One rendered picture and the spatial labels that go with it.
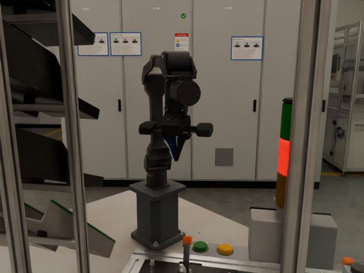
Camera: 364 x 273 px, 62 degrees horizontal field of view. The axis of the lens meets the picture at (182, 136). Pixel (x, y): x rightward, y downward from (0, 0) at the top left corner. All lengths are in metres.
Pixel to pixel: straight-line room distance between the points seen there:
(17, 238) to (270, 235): 0.36
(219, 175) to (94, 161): 1.56
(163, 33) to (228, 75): 0.88
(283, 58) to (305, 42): 3.35
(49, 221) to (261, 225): 0.38
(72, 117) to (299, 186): 0.40
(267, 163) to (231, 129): 0.63
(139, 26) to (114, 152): 1.52
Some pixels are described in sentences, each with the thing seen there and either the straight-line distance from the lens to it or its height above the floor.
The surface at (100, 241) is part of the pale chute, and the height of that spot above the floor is 1.05.
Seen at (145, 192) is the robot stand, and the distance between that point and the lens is 1.03.
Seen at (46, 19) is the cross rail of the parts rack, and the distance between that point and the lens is 0.62.
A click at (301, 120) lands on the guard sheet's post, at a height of 1.39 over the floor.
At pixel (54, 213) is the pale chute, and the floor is 1.19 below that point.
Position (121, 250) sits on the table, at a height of 0.86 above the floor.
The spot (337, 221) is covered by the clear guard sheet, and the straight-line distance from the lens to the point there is 0.47.
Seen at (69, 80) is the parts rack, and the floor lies 1.44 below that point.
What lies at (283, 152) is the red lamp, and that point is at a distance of 0.44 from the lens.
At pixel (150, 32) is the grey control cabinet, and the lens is 3.65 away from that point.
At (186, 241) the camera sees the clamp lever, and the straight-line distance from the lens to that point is 0.75.
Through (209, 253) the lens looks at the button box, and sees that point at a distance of 0.90.
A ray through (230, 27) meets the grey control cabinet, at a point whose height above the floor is 1.92.
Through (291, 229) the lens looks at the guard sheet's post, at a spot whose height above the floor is 1.25.
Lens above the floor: 1.45
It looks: 12 degrees down
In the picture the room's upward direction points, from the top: straight up
